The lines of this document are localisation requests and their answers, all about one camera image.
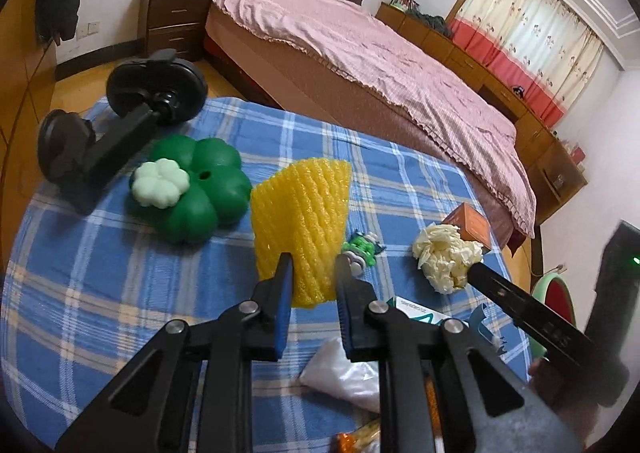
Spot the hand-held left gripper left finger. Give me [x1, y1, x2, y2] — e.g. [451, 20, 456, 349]
[55, 253, 296, 453]

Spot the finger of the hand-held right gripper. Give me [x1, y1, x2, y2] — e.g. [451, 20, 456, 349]
[467, 263, 592, 375]

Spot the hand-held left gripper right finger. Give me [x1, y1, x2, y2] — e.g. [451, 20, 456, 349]
[334, 253, 583, 453]

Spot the red green round stool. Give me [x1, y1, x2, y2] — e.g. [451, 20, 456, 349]
[530, 269, 576, 359]

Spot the clear plastic bag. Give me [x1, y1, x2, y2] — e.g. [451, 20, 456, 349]
[299, 335, 382, 414]

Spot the pale yellow paper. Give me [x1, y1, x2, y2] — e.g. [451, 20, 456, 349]
[412, 223, 485, 295]

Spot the yellow foam fruit net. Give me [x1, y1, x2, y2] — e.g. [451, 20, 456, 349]
[250, 158, 353, 309]

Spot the blue plastic piece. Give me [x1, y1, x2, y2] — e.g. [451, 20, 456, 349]
[470, 305, 508, 359]

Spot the white medicine box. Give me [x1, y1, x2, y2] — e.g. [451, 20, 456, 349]
[392, 297, 453, 334]

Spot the orange cardboard box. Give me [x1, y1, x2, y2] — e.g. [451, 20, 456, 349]
[442, 202, 493, 251]

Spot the orange snack wrapper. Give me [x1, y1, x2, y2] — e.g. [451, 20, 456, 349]
[332, 420, 383, 453]

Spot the blue plaid blanket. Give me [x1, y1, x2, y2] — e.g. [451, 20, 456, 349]
[0, 96, 533, 453]

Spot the dark green clover toy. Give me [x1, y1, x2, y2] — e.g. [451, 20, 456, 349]
[130, 134, 252, 246]

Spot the low wooden cabinet row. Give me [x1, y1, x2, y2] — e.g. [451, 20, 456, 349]
[375, 2, 588, 224]

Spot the light green clover toy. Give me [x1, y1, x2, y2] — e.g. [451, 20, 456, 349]
[131, 159, 191, 208]

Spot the dark wooden bed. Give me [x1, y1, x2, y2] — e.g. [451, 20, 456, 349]
[180, 0, 521, 239]

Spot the pink bedspread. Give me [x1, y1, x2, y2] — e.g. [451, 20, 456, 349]
[209, 0, 537, 239]

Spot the cream and red curtain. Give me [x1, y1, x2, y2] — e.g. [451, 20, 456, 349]
[450, 0, 606, 129]

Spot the dark clothes pile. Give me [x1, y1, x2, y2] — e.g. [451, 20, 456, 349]
[407, 8, 453, 39]

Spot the dark wooden nightstand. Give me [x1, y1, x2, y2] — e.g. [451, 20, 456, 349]
[136, 0, 218, 61]

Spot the light wooden wardrobe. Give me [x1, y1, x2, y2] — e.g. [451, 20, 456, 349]
[0, 0, 58, 259]

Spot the green figure keychain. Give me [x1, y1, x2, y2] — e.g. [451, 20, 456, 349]
[341, 230, 386, 276]

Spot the black suction cup mount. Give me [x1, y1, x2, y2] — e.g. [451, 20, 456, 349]
[37, 49, 208, 215]

